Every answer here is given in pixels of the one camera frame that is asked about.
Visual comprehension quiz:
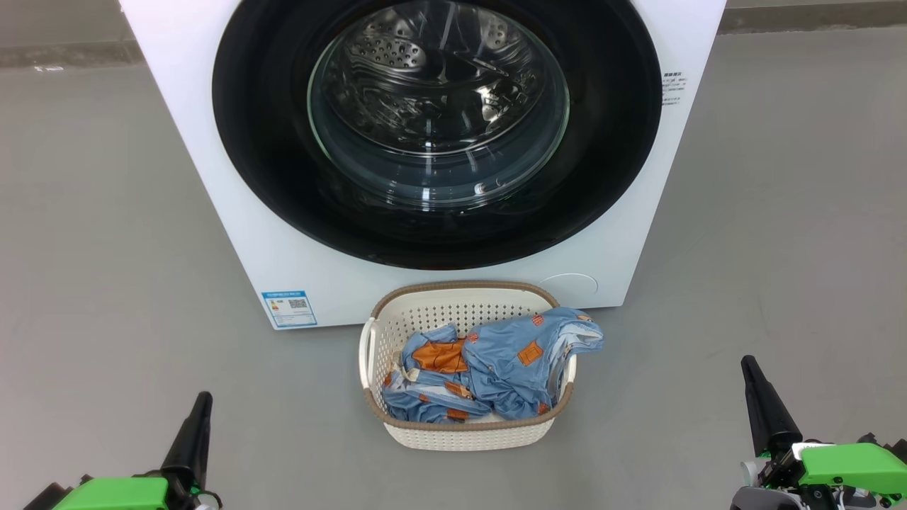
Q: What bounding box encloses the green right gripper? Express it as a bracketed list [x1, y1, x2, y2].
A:
[741, 356, 907, 510]

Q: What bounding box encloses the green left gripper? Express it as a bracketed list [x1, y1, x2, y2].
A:
[25, 392, 222, 510]

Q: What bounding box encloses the blue garment with bear print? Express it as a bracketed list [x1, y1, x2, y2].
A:
[464, 307, 604, 420]

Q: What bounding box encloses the blue garment with orange patch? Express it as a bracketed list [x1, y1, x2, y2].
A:
[381, 324, 497, 424]

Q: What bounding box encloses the black round glass washer door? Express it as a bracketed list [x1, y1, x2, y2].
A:
[212, 0, 663, 271]

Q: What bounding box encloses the white front-load washing machine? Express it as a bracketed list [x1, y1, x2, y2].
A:
[119, 0, 728, 331]

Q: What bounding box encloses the blue energy label sticker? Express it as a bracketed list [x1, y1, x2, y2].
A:
[261, 289, 317, 329]

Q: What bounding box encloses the round white filter cover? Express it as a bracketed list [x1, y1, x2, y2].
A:
[539, 273, 598, 300]

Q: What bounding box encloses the cream perforated laundry basket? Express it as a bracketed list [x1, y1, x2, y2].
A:
[359, 281, 578, 452]

